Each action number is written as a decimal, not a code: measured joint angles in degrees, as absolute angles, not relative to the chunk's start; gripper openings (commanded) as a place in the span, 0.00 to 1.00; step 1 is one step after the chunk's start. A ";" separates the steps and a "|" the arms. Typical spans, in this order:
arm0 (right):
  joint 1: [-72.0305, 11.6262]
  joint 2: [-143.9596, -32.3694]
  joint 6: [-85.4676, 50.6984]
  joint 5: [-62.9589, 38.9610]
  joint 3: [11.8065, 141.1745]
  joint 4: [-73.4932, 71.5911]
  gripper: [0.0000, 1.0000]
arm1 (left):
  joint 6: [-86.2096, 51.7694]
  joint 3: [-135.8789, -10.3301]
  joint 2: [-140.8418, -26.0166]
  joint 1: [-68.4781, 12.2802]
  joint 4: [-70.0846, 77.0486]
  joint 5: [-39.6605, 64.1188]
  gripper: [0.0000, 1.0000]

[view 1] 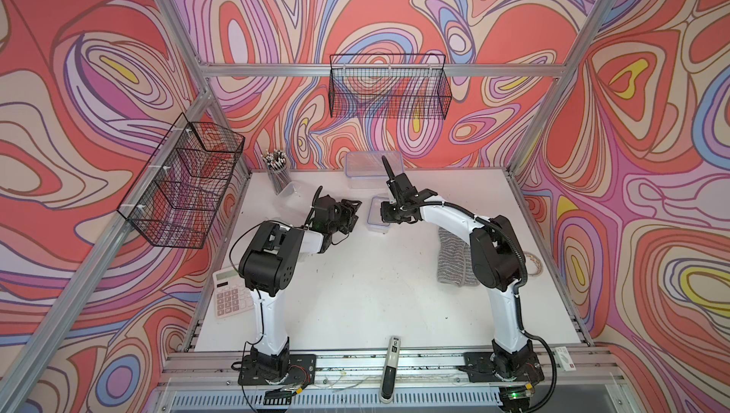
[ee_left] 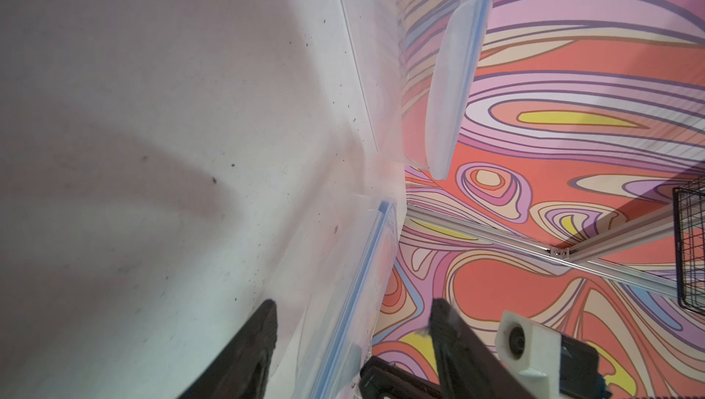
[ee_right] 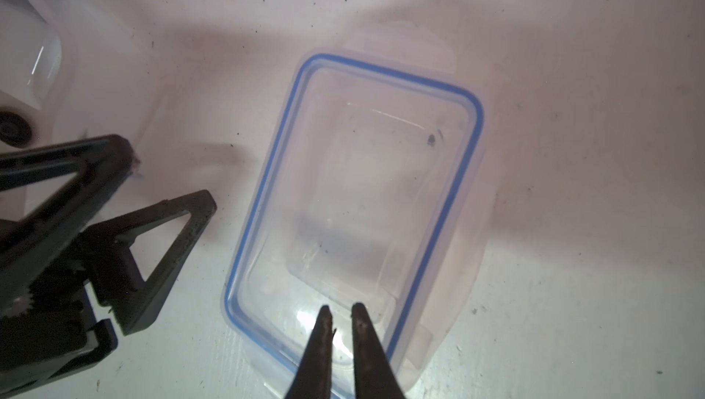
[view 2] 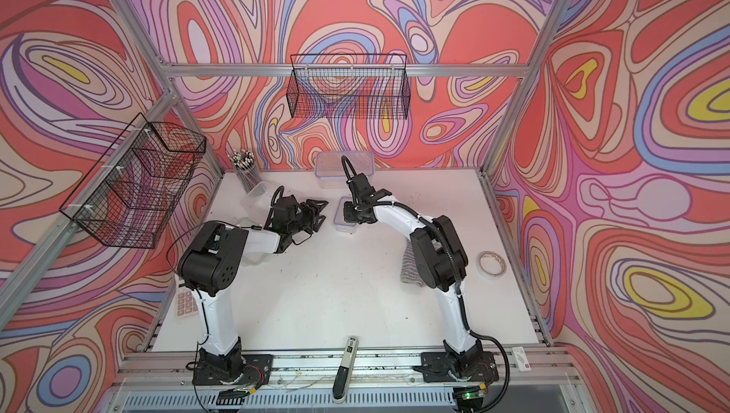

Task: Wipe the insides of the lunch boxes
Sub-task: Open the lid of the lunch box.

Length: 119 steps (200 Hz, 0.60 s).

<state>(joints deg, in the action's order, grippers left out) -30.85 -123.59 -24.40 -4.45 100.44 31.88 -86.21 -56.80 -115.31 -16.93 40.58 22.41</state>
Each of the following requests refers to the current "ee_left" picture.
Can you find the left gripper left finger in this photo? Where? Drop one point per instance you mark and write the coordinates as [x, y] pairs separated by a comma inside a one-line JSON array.
[[241, 370]]

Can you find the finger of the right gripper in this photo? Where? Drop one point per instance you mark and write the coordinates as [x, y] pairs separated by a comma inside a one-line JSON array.
[[380, 379]]

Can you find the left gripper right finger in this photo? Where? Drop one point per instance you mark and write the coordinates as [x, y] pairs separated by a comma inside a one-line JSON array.
[[465, 366]]

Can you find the small clear box blue lid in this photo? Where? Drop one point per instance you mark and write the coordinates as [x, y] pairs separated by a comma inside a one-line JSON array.
[[328, 289]]

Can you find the large clear box blue lid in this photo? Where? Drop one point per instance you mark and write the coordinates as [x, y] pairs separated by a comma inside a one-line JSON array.
[[416, 60]]

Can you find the black wire basket back wall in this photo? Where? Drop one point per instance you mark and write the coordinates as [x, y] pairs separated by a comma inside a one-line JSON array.
[[688, 222]]

